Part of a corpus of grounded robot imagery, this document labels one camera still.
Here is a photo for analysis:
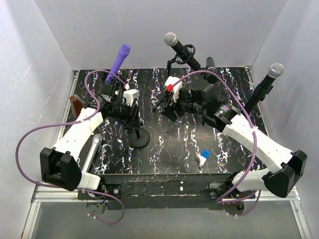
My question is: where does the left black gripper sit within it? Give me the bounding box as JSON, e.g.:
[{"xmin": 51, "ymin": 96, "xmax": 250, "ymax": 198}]
[{"xmin": 109, "ymin": 101, "xmax": 140, "ymax": 128}]

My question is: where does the black round-base mic stand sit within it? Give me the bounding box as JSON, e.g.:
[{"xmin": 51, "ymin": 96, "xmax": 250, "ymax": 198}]
[{"xmin": 126, "ymin": 127, "xmax": 150, "ymax": 149}]

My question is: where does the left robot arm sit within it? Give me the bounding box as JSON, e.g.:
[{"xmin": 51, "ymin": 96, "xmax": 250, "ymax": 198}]
[{"xmin": 40, "ymin": 84, "xmax": 140, "ymax": 199}]

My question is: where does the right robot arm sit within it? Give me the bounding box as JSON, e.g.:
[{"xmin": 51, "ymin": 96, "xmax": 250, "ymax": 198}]
[{"xmin": 162, "ymin": 83, "xmax": 307, "ymax": 198}]

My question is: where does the black tripod stand with shockmount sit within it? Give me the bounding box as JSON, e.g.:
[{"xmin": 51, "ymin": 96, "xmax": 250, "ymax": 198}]
[{"xmin": 152, "ymin": 44, "xmax": 195, "ymax": 112}]

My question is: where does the black shotgun microphone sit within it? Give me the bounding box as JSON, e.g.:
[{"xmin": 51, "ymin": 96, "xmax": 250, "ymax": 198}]
[{"xmin": 205, "ymin": 57, "xmax": 218, "ymax": 84}]

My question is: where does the purple microphone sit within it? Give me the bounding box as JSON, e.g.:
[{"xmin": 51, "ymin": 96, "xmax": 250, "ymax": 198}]
[{"xmin": 105, "ymin": 44, "xmax": 131, "ymax": 83}]

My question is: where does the black glitter microphone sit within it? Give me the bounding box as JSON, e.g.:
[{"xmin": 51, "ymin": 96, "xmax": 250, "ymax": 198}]
[{"xmin": 164, "ymin": 32, "xmax": 201, "ymax": 71}]

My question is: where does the right round-base mic stand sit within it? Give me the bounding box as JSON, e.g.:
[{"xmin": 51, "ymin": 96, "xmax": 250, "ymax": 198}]
[{"xmin": 245, "ymin": 84, "xmax": 273, "ymax": 114}]

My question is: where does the black microphone silver grille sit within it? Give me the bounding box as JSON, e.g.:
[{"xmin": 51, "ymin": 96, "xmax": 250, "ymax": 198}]
[{"xmin": 260, "ymin": 63, "xmax": 284, "ymax": 89}]

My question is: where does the blue white small card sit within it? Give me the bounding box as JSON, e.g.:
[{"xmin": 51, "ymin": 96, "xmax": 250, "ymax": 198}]
[{"xmin": 196, "ymin": 150, "xmax": 210, "ymax": 169}]

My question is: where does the brown wooden metronome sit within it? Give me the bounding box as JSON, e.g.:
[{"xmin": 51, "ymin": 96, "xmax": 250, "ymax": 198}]
[{"xmin": 69, "ymin": 94, "xmax": 83, "ymax": 119}]

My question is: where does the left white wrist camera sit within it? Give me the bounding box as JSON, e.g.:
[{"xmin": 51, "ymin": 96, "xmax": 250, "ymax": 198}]
[{"xmin": 123, "ymin": 89, "xmax": 140, "ymax": 107}]

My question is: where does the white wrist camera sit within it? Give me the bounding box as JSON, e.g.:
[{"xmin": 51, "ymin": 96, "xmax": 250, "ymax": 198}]
[
  {"xmin": 164, "ymin": 76, "xmax": 182, "ymax": 102},
  {"xmin": 123, "ymin": 89, "xmax": 140, "ymax": 107}
]

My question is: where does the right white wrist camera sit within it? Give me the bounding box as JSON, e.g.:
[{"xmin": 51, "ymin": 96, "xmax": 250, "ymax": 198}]
[{"xmin": 164, "ymin": 76, "xmax": 182, "ymax": 102}]

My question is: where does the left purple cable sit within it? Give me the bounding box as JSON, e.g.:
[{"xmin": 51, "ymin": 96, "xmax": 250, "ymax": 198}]
[{"xmin": 15, "ymin": 69, "xmax": 130, "ymax": 186}]

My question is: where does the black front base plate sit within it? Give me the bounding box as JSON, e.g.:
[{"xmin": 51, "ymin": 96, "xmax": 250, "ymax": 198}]
[{"xmin": 77, "ymin": 172, "xmax": 250, "ymax": 211}]

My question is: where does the aluminium frame rail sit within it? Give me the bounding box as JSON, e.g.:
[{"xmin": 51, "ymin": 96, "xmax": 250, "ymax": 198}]
[{"xmin": 22, "ymin": 188, "xmax": 312, "ymax": 239}]

